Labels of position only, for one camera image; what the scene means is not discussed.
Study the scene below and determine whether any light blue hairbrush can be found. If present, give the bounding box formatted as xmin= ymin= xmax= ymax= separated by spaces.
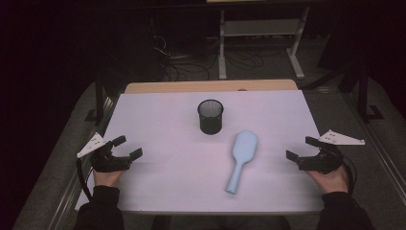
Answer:
xmin=225 ymin=129 xmax=259 ymax=196

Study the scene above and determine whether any black mesh cup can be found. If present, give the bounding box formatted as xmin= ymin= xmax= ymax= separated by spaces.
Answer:
xmin=196 ymin=99 xmax=225 ymax=136

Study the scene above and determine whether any wooden desk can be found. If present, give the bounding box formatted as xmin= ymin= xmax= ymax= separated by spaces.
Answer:
xmin=124 ymin=79 xmax=299 ymax=95

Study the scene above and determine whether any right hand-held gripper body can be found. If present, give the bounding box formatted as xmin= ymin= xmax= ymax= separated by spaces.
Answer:
xmin=297 ymin=128 xmax=366 ymax=175

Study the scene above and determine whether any person's left hand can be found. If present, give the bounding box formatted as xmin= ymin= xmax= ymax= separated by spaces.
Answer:
xmin=92 ymin=168 xmax=126 ymax=189

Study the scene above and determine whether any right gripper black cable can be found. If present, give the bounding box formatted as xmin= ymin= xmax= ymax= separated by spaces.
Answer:
xmin=340 ymin=155 xmax=358 ymax=195

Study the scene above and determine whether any person's right hand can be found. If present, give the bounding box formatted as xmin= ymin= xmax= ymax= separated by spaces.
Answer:
xmin=305 ymin=166 xmax=350 ymax=196

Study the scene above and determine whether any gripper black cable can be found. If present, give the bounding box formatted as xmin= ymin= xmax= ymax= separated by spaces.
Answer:
xmin=76 ymin=157 xmax=94 ymax=203
xmin=340 ymin=155 xmax=358 ymax=195

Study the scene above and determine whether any black metal stand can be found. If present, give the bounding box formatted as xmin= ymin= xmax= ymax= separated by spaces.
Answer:
xmin=84 ymin=68 xmax=111 ymax=127
xmin=349 ymin=60 xmax=386 ymax=125

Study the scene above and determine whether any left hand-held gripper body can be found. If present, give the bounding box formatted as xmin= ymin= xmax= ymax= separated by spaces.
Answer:
xmin=76 ymin=131 xmax=132 ymax=173

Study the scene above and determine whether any white metal desk frame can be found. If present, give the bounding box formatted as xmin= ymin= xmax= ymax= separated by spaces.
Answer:
xmin=217 ymin=7 xmax=311 ymax=81

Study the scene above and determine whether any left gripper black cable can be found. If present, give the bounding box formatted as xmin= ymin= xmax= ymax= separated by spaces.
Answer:
xmin=76 ymin=157 xmax=94 ymax=203

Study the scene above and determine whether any white table cover board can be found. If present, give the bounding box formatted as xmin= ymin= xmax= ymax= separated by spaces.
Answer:
xmin=75 ymin=89 xmax=324 ymax=215

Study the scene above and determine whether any tangle of floor cables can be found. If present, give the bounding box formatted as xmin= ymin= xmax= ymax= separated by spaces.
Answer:
xmin=149 ymin=18 xmax=272 ymax=81

